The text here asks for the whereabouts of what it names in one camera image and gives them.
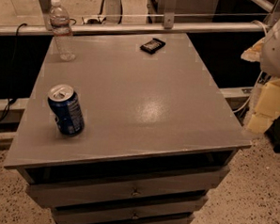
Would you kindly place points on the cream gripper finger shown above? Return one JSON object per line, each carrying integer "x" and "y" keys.
{"x": 267, "y": 108}
{"x": 252, "y": 54}

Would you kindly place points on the blue pepsi can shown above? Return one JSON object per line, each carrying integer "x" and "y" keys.
{"x": 64, "y": 102}

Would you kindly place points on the black rxbar chocolate bar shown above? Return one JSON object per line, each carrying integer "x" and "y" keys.
{"x": 153, "y": 46}

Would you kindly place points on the grey drawer cabinet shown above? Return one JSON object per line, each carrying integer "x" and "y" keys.
{"x": 143, "y": 114}

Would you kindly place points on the clear plastic water bottle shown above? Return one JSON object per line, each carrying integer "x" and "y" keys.
{"x": 60, "y": 23}

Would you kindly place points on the middle grey drawer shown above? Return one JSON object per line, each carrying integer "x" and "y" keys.
{"x": 131, "y": 211}

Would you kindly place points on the top grey drawer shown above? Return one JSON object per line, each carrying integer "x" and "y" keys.
{"x": 161, "y": 183}

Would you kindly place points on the grey metal rail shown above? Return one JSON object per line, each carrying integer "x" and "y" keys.
{"x": 111, "y": 29}

